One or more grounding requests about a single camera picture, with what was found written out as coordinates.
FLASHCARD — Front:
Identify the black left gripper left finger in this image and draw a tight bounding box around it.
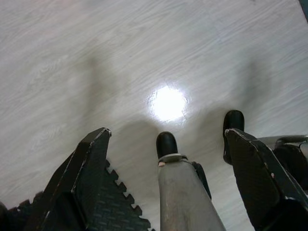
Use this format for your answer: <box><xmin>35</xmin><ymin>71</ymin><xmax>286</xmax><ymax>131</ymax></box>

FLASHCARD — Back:
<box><xmin>23</xmin><ymin>128</ymin><xmax>113</xmax><ymax>231</ymax></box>

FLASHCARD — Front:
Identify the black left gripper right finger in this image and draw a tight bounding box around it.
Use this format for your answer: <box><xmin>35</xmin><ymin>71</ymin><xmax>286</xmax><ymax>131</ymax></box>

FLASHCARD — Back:
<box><xmin>224</xmin><ymin>128</ymin><xmax>308</xmax><ymax>231</ymax></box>

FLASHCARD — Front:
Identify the grey robot left leg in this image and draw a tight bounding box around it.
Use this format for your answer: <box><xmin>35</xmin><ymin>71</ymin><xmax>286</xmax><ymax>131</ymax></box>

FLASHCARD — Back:
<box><xmin>155</xmin><ymin>131</ymin><xmax>227</xmax><ymax>231</ymax></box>

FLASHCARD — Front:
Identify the dark blue bed frame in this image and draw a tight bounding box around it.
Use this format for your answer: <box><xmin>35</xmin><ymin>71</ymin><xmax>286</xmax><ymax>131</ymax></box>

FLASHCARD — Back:
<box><xmin>297</xmin><ymin>0</ymin><xmax>308</xmax><ymax>19</ymax></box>

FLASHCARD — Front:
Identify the grey robot leg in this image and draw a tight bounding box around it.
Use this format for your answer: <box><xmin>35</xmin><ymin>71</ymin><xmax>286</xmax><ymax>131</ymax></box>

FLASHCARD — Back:
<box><xmin>222</xmin><ymin>110</ymin><xmax>308</xmax><ymax>193</ymax></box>
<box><xmin>155</xmin><ymin>131</ymin><xmax>227</xmax><ymax>231</ymax></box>

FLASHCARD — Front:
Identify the grey robot right leg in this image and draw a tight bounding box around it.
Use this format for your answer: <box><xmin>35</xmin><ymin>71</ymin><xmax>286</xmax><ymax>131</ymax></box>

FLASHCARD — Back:
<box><xmin>222</xmin><ymin>110</ymin><xmax>308</xmax><ymax>193</ymax></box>

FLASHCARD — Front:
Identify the black foam floor mat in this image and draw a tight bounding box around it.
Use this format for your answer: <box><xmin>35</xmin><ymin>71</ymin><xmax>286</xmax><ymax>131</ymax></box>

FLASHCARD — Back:
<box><xmin>0</xmin><ymin>157</ymin><xmax>157</xmax><ymax>231</ymax></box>

